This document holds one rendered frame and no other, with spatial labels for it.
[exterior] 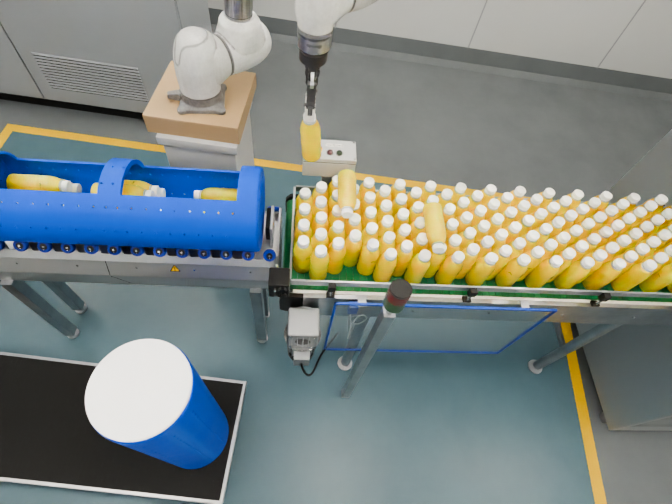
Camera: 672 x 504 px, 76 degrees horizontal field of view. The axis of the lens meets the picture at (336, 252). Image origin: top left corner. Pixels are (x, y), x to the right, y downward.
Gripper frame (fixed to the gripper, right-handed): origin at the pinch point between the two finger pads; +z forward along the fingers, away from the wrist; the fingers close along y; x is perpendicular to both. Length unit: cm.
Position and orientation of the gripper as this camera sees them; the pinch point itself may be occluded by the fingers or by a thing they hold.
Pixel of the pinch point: (309, 108)
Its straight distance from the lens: 136.3
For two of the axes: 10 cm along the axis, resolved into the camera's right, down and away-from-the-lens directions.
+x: 9.9, 0.5, 0.9
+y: 0.1, 8.6, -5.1
